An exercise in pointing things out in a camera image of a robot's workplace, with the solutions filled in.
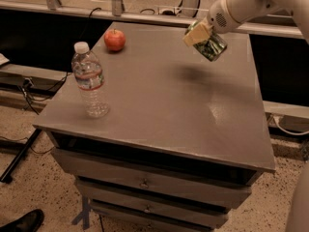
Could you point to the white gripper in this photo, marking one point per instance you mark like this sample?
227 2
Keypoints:
219 19

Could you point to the green soda can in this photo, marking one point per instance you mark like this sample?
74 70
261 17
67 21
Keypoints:
213 47

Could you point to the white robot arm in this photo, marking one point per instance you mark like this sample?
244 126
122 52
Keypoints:
244 10

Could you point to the white power strip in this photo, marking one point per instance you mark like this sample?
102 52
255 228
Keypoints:
172 11

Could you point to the red apple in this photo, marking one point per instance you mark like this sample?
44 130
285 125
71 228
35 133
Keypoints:
114 39

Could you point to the grey drawer cabinet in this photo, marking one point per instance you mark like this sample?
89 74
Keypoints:
184 138

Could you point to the clear plastic water bottle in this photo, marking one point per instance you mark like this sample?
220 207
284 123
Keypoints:
90 79

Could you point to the black metal stand leg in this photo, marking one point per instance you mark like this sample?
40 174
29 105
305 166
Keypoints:
19 148

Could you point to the black shoe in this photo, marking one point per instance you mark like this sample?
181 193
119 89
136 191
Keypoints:
30 222

